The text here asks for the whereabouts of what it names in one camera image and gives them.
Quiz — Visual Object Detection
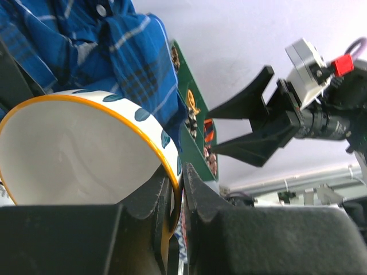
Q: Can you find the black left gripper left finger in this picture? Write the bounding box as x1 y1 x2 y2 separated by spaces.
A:
1 169 171 274

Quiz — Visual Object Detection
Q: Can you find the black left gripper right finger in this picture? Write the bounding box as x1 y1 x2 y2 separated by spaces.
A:
182 163 366 274

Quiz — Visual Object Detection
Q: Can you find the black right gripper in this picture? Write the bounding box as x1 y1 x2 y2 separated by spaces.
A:
206 65 302 167

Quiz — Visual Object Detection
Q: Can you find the white bowl with blue leaves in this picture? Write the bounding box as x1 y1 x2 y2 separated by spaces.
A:
1 90 182 242

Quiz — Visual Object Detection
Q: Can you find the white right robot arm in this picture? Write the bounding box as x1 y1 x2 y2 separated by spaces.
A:
207 60 366 167

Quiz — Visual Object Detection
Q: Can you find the green compartment tray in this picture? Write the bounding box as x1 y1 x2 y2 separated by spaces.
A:
170 40 218 182

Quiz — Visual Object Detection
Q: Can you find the blue plaid shirt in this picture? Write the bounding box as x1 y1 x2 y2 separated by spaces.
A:
1 1 186 145

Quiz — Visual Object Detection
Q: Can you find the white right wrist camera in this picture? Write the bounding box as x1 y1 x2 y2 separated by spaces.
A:
284 37 355 107

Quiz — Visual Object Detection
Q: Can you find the black wire dish rack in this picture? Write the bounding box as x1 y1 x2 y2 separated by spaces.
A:
0 40 45 113

